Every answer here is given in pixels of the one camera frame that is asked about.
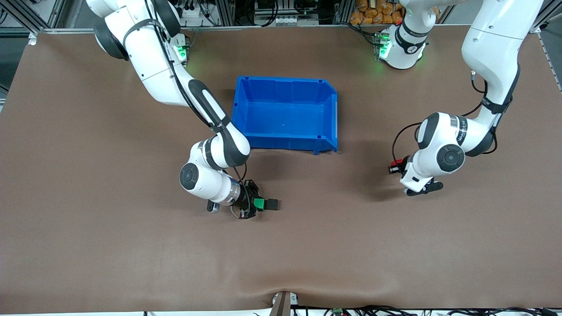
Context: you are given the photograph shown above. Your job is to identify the blue plastic bin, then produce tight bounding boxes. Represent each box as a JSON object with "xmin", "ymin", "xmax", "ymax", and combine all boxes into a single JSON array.
[{"xmin": 230, "ymin": 75, "xmax": 339, "ymax": 156}]

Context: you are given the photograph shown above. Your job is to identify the orange snack bags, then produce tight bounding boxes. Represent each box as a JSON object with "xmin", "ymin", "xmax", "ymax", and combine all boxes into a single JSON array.
[{"xmin": 350, "ymin": 0, "xmax": 407, "ymax": 25}]

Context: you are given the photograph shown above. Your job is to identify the grey control box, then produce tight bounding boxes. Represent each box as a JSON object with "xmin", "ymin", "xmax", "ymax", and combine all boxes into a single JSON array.
[{"xmin": 254, "ymin": 0, "xmax": 320, "ymax": 26}]

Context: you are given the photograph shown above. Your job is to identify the white power strip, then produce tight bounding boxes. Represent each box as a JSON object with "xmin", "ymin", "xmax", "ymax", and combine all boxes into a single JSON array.
[{"xmin": 175, "ymin": 0, "xmax": 207, "ymax": 19}]

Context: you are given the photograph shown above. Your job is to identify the diagonal aluminium strut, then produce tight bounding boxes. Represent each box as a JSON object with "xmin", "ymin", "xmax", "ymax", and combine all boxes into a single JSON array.
[
  {"xmin": 529, "ymin": 0, "xmax": 562, "ymax": 32},
  {"xmin": 4, "ymin": 0, "xmax": 44, "ymax": 32}
]

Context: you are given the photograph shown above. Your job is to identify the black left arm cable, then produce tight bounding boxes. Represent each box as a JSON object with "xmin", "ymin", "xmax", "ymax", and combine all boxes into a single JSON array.
[{"xmin": 392, "ymin": 70, "xmax": 501, "ymax": 164}]

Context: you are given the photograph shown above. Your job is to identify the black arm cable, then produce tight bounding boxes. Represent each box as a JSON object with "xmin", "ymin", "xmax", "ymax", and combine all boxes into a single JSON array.
[
  {"xmin": 392, "ymin": 70, "xmax": 501, "ymax": 164},
  {"xmin": 143, "ymin": 0, "xmax": 249, "ymax": 219}
]

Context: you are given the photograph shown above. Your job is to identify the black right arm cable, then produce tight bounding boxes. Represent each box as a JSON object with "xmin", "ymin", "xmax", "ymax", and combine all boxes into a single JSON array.
[{"xmin": 143, "ymin": 0, "xmax": 249, "ymax": 219}]

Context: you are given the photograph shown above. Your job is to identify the aluminium frame post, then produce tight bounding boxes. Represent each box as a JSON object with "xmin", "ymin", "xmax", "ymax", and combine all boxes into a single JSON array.
[
  {"xmin": 332, "ymin": 0, "xmax": 354, "ymax": 25},
  {"xmin": 215, "ymin": 0, "xmax": 238, "ymax": 26}
]

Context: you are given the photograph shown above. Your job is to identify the aluminium table edge rail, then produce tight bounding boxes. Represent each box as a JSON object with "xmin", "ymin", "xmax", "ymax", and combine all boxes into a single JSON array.
[{"xmin": 37, "ymin": 22, "xmax": 538, "ymax": 34}]

